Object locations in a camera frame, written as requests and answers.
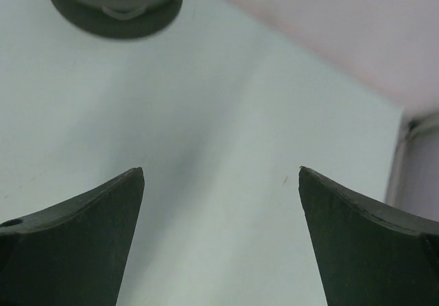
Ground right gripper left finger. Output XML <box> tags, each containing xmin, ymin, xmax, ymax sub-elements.
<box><xmin>1</xmin><ymin>167</ymin><xmax>145</xmax><ymax>306</ymax></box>

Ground black cable spool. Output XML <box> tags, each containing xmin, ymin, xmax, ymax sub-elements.
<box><xmin>51</xmin><ymin>0</ymin><xmax>182</xmax><ymax>40</ymax></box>

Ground right aluminium frame post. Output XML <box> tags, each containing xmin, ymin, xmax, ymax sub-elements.
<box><xmin>385</xmin><ymin>110</ymin><xmax>438</xmax><ymax>207</ymax></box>

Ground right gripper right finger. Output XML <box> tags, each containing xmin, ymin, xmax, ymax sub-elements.
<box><xmin>298</xmin><ymin>167</ymin><xmax>438</xmax><ymax>305</ymax></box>

